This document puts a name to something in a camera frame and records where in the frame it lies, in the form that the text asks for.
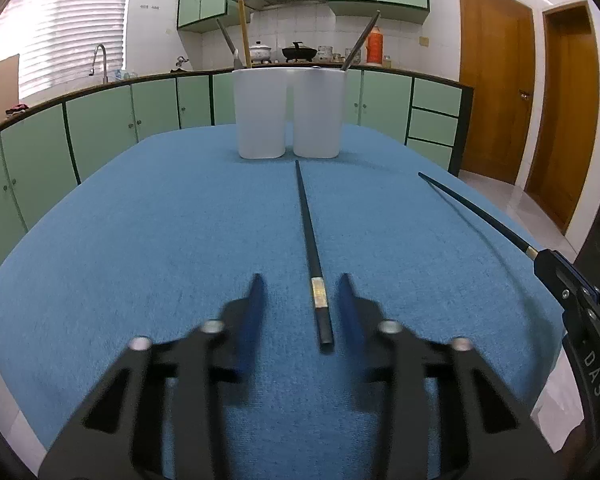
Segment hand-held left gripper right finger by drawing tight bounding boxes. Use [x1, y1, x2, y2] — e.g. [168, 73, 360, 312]
[336, 272, 563, 480]

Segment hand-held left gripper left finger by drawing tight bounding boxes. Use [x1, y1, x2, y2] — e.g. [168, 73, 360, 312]
[39, 272, 266, 480]

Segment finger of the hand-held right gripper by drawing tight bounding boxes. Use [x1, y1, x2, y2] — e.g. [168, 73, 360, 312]
[552, 251, 600, 297]
[532, 249, 589, 312]

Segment black chopstick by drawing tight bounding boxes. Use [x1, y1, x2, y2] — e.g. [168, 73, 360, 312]
[294, 160, 336, 354]
[418, 171, 539, 260]

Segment white plastic utensil holder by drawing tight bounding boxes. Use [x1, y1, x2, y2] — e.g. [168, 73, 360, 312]
[231, 66, 346, 160]

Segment grey metal chopstick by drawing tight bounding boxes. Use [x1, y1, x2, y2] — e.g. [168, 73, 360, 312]
[216, 18, 242, 70]
[340, 10, 382, 72]

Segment bamboo chopstick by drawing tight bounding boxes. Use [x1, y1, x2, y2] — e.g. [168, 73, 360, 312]
[237, 0, 252, 69]

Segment blue tablecloth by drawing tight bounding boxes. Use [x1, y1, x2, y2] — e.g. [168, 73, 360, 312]
[0, 122, 567, 480]

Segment wooden door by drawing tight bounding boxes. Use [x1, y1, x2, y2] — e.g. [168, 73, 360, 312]
[524, 0, 600, 236]
[457, 0, 536, 186]

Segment green kitchen counter cabinets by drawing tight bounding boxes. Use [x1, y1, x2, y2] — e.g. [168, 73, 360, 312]
[0, 67, 476, 292]

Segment black frying pan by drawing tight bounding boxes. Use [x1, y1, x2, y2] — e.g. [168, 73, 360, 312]
[281, 42, 319, 64]

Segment orange thermos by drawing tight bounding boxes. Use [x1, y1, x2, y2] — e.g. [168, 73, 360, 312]
[366, 25, 385, 65]

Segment metal sink faucet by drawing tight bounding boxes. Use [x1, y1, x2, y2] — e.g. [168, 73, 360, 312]
[90, 44, 110, 84]

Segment brown cardboard board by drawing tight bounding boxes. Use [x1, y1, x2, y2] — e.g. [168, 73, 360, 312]
[0, 55, 20, 134]

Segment white window blinds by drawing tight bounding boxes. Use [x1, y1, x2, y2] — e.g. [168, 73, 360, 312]
[0, 0, 131, 102]

